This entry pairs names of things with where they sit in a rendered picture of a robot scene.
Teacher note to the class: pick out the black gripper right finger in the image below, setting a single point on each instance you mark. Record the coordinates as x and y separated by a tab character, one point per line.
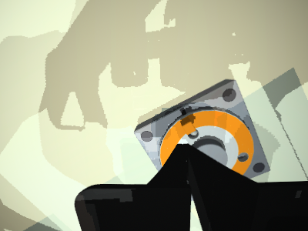
228	201

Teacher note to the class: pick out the orange round plate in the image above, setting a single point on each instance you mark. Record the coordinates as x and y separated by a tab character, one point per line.
219	125

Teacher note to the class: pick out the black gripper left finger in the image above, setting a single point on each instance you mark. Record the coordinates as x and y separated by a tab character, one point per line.
162	204

